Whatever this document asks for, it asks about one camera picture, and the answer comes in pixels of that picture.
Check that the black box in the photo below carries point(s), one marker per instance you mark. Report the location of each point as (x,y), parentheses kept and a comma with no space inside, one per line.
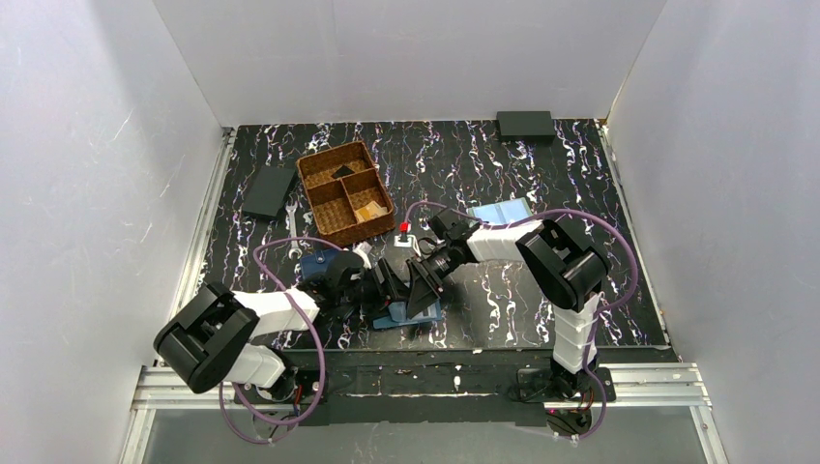
(529,126)
(268,192)

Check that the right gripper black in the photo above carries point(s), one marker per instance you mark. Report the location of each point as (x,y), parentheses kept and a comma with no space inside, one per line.
(426,274)

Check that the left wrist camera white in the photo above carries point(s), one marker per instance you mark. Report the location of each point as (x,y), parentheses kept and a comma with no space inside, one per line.
(363,250)

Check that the black box back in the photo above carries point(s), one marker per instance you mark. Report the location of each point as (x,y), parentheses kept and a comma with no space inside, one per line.
(529,126)

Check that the brown wicker divided basket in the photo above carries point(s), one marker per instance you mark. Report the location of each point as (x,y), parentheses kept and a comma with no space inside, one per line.
(333,201)

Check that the teal open card holder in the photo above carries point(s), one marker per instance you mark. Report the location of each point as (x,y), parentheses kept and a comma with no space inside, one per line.
(504,212)

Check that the tan item in basket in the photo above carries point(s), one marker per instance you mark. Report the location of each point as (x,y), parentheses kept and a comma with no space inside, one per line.
(370,211)

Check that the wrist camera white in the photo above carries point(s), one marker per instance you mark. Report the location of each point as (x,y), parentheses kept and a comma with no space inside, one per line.
(404,238)
(363,250)

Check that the silver wrench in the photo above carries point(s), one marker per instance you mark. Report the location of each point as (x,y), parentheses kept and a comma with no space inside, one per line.
(294,252)

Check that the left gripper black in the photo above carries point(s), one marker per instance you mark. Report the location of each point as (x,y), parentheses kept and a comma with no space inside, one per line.
(377,285)

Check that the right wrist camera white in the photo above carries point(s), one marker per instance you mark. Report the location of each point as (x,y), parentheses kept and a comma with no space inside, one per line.
(404,238)

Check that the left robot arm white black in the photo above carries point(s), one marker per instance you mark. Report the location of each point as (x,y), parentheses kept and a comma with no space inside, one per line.
(209,340)

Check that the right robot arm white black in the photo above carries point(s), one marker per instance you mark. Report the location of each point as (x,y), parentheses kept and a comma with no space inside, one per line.
(568,268)

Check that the black card in basket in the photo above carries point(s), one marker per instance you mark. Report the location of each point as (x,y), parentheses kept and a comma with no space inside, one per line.
(342,172)

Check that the dark blue pouch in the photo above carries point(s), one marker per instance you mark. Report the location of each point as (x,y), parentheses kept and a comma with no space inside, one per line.
(314,267)

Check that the black box left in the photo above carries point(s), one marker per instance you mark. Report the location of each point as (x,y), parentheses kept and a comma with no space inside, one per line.
(268,192)

